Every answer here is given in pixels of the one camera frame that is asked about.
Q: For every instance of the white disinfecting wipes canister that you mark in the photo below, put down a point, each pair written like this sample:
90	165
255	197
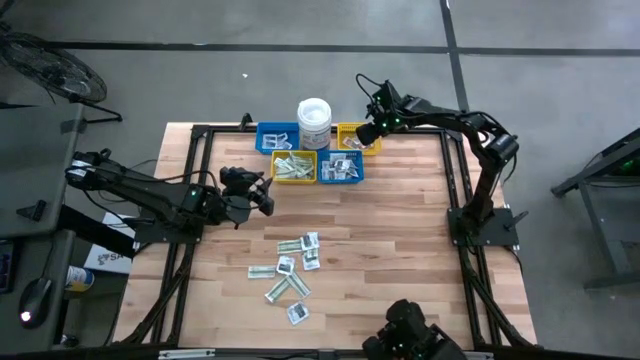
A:
314	120

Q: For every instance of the white and yellow can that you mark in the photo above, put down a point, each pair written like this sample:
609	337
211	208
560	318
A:
80	277

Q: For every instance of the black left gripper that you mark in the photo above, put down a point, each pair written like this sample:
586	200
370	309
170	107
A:
237	180

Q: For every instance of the white cardboard box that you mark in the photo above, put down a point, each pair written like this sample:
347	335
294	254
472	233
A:
107	260

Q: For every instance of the black floor fan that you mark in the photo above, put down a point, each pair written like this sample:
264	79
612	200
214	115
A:
55	70

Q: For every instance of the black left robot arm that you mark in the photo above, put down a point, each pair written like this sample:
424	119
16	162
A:
150	192

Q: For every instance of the grey desk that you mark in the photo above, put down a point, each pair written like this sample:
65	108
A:
35	130

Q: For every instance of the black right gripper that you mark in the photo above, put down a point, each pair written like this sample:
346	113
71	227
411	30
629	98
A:
387	117

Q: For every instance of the grey metal cart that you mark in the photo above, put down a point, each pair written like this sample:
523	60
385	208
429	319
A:
610	210

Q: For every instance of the dark device with blue keys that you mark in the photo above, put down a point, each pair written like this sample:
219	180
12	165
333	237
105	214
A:
6	265

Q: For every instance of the silver edge bracket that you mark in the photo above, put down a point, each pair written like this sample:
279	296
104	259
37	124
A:
185	354
480	355

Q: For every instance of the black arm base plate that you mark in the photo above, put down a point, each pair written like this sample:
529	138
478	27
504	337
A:
150	235
502	232

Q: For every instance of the black computer mouse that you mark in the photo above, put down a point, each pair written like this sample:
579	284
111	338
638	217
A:
35	300

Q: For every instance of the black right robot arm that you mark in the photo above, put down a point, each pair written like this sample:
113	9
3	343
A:
487	180

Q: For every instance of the blue plastic basket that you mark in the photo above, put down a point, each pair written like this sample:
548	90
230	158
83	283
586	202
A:
340	153
277	127

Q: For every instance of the small black desk clip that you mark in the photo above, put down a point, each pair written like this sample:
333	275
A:
32	210

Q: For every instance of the yellow plastic basket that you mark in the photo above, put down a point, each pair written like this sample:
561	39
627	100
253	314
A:
345	127
295	152

